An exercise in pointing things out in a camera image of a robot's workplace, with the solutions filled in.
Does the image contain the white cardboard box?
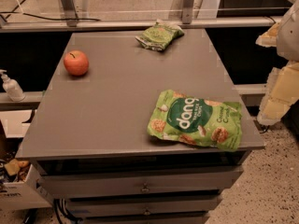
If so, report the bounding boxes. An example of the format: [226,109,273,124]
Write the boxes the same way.
[0,110,52,211]

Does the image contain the red apple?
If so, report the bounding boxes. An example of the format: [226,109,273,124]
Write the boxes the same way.
[64,50,89,77]

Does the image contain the white pump bottle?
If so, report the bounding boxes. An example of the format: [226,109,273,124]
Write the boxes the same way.
[0,69,25,102]

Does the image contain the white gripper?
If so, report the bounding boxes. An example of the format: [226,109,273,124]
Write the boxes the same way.
[256,0,299,126]

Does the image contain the top drawer metal handle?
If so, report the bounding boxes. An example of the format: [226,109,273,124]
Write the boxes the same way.
[140,183,150,193]

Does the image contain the drawer metal handle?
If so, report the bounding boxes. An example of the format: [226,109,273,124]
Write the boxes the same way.
[143,209,151,216]
[140,183,150,193]

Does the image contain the green dang rice chips bag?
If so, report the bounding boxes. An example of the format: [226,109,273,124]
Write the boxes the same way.
[148,90,242,151]

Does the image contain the green jalapeno chip bag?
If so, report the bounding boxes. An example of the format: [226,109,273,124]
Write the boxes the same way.
[135,20,184,51]

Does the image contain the black cable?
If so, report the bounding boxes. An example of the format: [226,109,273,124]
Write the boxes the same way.
[0,0,101,22]

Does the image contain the grey drawer cabinet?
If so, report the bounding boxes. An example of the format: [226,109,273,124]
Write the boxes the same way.
[18,29,263,224]

